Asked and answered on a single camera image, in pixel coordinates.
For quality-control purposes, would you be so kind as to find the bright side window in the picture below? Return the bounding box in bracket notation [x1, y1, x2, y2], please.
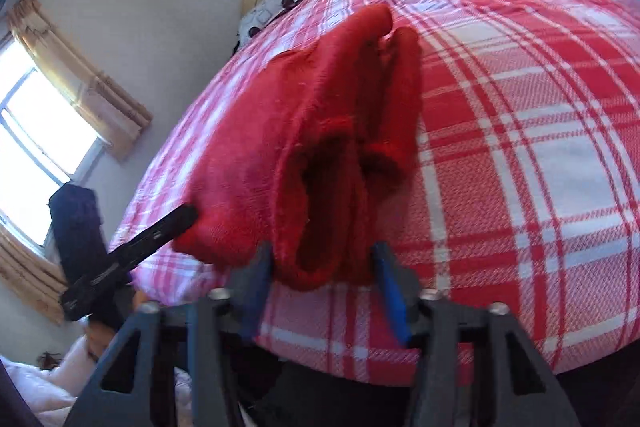
[0, 34, 109, 249]

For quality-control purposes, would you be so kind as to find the red knitted sweater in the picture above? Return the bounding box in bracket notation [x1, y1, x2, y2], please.
[172, 4, 424, 293]

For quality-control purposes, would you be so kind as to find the beige window curtain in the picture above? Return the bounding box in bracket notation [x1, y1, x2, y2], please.
[6, 0, 153, 163]
[0, 222, 69, 326]

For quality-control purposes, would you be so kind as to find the white patterned pillow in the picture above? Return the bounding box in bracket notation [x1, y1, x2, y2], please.
[237, 0, 321, 48]

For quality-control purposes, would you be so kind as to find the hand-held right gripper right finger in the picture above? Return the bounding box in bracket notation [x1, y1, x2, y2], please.
[372, 242, 579, 427]

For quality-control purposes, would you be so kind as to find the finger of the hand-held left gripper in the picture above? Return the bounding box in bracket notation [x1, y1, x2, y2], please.
[162, 205, 199, 239]

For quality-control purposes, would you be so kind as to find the red plaid bed sheet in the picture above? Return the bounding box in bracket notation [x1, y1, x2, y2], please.
[107, 0, 640, 376]

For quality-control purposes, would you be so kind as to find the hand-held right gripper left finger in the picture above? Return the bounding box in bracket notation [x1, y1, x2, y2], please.
[65, 242, 275, 427]

